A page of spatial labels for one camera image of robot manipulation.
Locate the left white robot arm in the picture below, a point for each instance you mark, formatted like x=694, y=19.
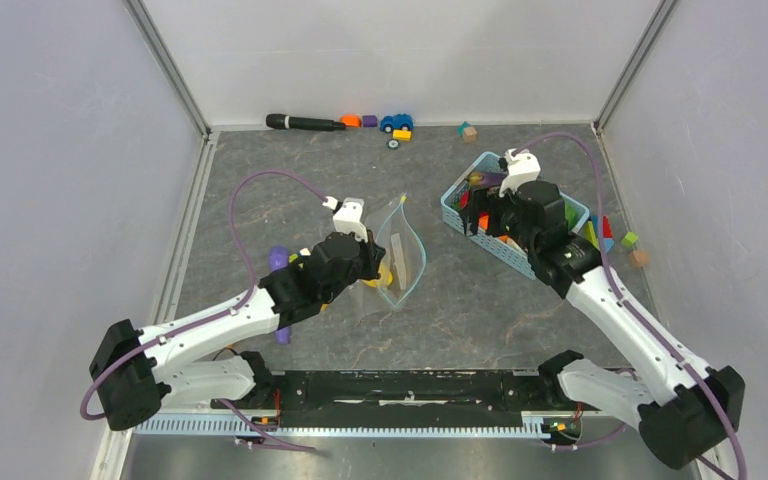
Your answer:
x=138, y=372

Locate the purple toy block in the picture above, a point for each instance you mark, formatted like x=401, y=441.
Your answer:
x=369, y=121

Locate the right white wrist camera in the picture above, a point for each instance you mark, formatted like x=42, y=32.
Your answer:
x=522, y=167

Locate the orange toy block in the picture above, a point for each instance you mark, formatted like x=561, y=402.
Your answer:
x=351, y=121

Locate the clear zip top bag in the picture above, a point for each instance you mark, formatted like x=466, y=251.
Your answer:
x=407, y=258

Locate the multicolour block stack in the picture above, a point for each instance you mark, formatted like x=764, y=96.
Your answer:
x=598, y=231

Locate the wooden small cube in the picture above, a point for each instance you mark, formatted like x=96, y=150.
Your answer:
x=639, y=258

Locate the teal and wood cubes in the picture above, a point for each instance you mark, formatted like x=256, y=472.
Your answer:
x=467, y=132

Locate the black microphone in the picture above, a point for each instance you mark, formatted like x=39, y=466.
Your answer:
x=288, y=122

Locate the purple toy eggplant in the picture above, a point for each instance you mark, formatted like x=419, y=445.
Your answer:
x=480, y=180

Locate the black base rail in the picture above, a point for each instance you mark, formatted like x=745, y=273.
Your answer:
x=406, y=398

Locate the green toy cabbage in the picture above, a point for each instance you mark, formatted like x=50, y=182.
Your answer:
x=571, y=215

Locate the purple toy cylinder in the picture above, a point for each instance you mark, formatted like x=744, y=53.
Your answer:
x=278, y=258

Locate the yellow toy mango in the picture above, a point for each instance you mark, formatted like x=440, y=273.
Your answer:
x=385, y=277

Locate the white cable duct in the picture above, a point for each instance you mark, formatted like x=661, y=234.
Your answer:
x=231, y=425

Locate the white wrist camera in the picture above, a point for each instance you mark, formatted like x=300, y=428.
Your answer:
x=347, y=216
x=522, y=167

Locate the green small cube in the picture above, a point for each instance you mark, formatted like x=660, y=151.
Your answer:
x=630, y=240

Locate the light blue plastic basket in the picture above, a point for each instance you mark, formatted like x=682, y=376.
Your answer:
x=502, y=249

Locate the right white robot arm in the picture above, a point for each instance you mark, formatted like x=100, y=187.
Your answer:
x=681, y=406

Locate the blue toy car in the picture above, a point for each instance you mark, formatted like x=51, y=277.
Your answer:
x=391, y=123

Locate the green white toy block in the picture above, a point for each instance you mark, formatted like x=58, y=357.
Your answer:
x=299, y=255

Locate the orange toy fruit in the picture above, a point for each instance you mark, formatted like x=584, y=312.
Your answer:
x=483, y=224

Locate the yellow toy block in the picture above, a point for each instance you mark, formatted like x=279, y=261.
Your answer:
x=402, y=135

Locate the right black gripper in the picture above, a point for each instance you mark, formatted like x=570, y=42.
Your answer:
x=479, y=200

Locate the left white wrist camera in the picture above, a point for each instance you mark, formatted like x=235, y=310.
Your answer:
x=347, y=216

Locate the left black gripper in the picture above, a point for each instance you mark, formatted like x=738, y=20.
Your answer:
x=373, y=254

